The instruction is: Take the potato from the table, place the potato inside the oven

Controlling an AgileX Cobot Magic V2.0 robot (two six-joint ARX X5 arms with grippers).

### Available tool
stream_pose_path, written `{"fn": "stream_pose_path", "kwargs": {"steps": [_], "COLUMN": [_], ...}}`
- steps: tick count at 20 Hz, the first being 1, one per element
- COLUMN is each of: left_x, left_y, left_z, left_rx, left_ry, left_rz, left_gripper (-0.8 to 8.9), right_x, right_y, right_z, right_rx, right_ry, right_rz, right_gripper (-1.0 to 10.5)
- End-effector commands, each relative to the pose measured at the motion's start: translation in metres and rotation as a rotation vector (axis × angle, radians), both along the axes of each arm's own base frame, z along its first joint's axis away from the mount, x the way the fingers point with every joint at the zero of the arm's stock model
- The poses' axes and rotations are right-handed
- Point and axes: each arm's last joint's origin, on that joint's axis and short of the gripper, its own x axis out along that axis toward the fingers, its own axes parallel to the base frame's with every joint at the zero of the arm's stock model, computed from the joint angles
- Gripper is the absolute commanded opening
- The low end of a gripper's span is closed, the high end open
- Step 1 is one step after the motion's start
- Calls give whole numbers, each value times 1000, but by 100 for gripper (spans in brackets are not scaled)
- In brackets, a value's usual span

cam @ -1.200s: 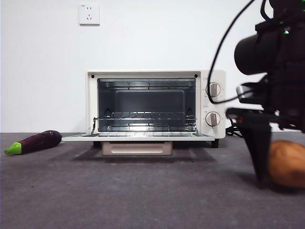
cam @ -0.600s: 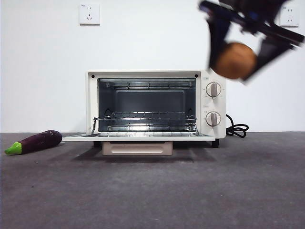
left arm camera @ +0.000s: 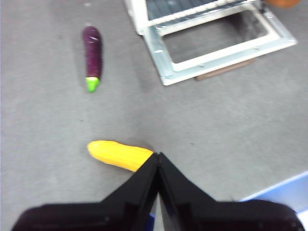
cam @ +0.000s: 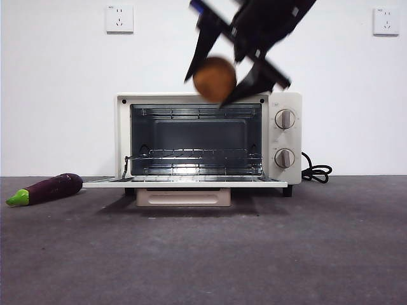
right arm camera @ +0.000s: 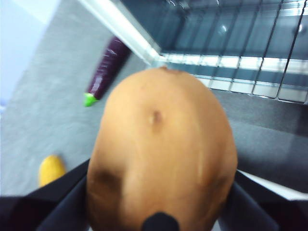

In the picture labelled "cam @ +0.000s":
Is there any brown potato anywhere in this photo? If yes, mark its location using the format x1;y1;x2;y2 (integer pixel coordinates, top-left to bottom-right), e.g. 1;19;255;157
193;56;238;103

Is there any white toaster oven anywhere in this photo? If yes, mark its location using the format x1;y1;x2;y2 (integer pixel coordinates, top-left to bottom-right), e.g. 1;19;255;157
82;91;303;208

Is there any oven door with beige handle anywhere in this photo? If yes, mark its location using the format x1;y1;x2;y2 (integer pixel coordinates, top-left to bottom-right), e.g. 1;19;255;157
82;177;289;208

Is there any beige oven knob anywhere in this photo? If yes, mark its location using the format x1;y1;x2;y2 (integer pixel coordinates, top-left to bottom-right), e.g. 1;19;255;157
274;148;296;169
274;109;296;130

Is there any purple toy eggplant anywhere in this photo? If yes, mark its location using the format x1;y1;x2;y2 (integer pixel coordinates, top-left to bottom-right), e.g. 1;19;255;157
6;173;84;208

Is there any white wall socket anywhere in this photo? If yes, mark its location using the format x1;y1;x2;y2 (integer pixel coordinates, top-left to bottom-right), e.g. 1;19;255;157
106;5;134;34
373;7;400;36

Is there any metal wire oven rack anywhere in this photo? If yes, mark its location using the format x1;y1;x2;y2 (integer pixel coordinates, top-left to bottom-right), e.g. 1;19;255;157
124;148;263;169

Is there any black oven power cable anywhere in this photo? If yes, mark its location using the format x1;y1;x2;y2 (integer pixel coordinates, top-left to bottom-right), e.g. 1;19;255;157
300;151;333;185

